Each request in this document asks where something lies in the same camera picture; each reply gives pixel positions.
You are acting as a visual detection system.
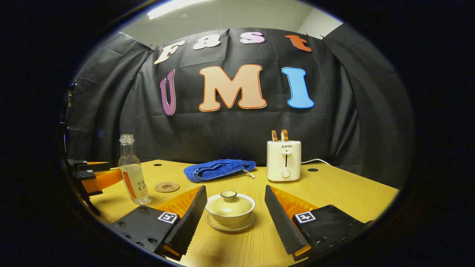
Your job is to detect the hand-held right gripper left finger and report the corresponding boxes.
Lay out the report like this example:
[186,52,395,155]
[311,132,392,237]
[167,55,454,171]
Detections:
[111,185,208,262]

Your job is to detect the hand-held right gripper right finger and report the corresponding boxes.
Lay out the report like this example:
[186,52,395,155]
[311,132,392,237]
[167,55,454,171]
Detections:
[264,185,375,262]

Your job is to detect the clear glass water bottle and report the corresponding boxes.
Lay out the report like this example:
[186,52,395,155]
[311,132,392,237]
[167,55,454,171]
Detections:
[118,134,152,205]

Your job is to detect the white ceramic teacup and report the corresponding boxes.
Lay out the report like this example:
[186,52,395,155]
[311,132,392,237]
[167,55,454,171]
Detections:
[205,194,256,227]

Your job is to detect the white ceramic teacup lid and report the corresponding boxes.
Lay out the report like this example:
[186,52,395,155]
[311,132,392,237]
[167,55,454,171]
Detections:
[210,191,253,217]

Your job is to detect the round cork coaster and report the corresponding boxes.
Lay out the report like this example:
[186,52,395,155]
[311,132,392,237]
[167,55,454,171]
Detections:
[154,181,180,193]

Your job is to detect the blue folded towel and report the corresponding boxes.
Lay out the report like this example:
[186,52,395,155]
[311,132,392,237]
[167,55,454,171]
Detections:
[183,159,257,183]

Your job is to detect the cream white toaster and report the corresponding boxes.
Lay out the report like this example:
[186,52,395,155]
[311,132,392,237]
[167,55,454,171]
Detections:
[266,141,302,182]

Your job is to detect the black backdrop cloth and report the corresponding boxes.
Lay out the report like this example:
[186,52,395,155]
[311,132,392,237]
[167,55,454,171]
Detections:
[66,28,414,189]

